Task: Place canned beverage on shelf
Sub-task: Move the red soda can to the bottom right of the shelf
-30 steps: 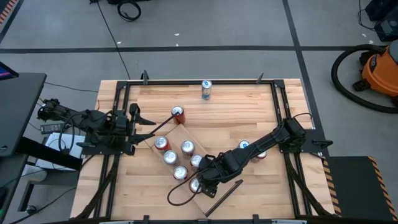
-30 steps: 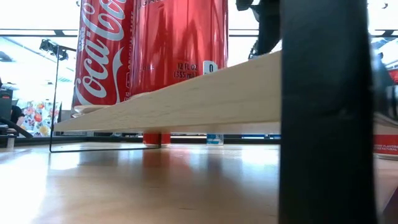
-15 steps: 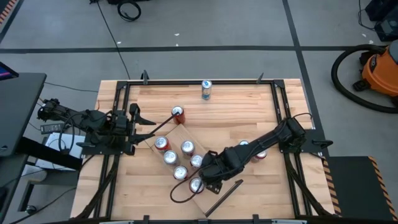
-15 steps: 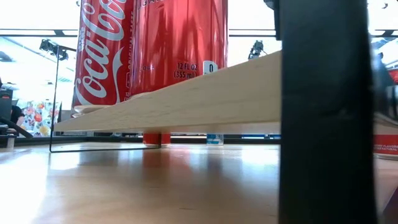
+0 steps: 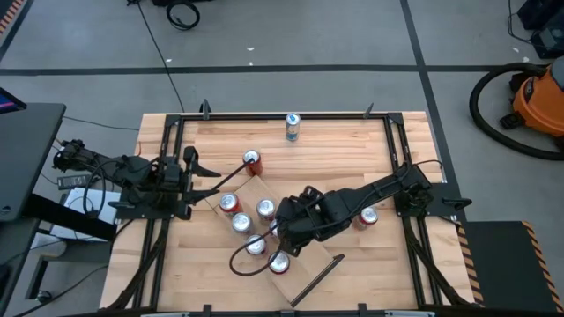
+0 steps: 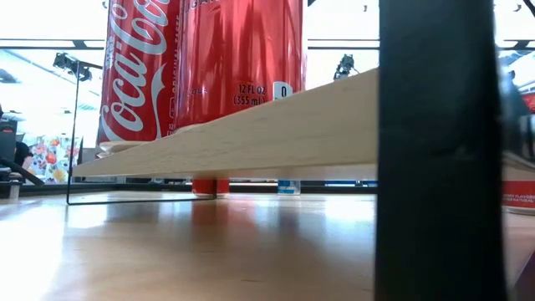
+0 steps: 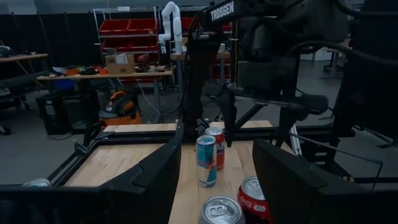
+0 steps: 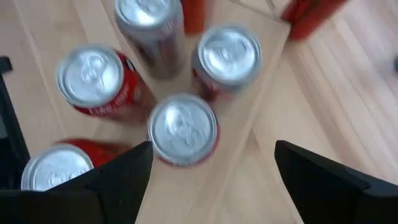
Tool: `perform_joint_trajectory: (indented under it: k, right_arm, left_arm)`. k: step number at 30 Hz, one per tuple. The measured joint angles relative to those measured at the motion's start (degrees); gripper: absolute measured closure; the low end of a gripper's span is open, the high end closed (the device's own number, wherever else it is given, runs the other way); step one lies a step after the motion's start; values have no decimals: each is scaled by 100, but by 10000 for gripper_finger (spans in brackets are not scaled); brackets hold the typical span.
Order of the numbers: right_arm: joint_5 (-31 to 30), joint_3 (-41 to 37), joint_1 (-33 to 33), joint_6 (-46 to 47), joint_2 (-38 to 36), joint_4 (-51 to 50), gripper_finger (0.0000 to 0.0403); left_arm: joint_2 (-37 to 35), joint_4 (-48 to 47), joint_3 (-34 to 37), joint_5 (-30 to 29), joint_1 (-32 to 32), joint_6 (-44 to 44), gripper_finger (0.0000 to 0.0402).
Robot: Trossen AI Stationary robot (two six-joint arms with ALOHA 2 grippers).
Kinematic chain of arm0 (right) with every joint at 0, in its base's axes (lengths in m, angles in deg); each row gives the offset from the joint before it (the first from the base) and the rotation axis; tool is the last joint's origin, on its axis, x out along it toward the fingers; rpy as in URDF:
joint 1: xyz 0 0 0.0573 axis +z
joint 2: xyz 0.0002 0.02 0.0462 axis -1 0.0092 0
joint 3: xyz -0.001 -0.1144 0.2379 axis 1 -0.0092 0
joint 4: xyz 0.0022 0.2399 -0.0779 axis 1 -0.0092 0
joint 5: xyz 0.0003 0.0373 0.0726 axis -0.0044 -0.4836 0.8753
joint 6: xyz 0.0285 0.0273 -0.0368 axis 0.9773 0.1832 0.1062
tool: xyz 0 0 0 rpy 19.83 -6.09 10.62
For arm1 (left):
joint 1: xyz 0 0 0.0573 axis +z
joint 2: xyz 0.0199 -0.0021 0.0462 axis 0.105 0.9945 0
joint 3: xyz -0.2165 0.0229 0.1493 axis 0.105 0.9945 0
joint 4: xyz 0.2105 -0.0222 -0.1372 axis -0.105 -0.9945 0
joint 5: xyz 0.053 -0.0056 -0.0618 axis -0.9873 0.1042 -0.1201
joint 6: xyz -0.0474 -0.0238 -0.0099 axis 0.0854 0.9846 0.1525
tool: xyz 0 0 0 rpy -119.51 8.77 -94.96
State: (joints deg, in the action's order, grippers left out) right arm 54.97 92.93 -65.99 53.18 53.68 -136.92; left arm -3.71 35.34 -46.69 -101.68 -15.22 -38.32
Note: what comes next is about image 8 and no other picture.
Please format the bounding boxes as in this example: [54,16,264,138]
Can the wooden shelf black end frames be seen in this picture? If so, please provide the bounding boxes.
[12,0,292,224]

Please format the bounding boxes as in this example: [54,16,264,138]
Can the silver diet cola can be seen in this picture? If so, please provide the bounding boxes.
[191,24,263,102]
[114,0,187,80]

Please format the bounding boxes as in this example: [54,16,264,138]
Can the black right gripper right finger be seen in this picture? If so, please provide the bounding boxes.
[275,139,398,224]

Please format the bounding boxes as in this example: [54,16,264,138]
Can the red cola can white script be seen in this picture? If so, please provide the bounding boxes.
[147,92,220,167]
[55,43,156,124]

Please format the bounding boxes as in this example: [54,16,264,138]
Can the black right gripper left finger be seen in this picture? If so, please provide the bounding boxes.
[0,141,154,224]

